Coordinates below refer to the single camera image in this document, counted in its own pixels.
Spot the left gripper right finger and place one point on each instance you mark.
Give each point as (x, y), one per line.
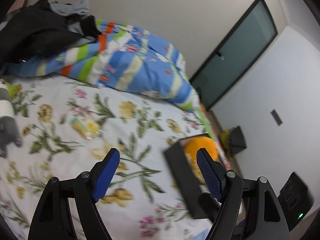
(240, 208)

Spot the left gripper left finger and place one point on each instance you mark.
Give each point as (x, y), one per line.
(52, 218)

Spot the grey white animal plush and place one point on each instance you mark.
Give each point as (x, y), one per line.
(9, 129)

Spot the blue tissue packet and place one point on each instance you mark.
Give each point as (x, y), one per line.
(85, 126)

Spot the orange pumpkin plush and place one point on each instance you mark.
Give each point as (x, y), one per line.
(192, 147)

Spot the yellow snack package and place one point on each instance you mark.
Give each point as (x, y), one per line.
(195, 169)

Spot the black device with green light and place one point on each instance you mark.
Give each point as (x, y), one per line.
(295, 200)

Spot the black storage box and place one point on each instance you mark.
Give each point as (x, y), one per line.
(198, 204)

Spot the striped cartoon bed sheet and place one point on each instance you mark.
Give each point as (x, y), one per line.
(201, 113)

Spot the black yellow dustpan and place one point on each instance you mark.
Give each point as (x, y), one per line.
(233, 141)

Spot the white floral blanket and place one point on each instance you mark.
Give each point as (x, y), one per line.
(143, 201)

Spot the yellow green plush piece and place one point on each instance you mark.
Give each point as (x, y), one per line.
(13, 90)

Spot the blue striped quilt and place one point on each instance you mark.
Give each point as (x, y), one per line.
(126, 58)

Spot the black clothing pile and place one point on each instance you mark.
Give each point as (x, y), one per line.
(36, 30)

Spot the green glass door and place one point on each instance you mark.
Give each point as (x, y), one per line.
(236, 54)

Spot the grey garment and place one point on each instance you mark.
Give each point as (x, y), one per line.
(74, 13)

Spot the grey wall switch plate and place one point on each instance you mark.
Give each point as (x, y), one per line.
(276, 117)

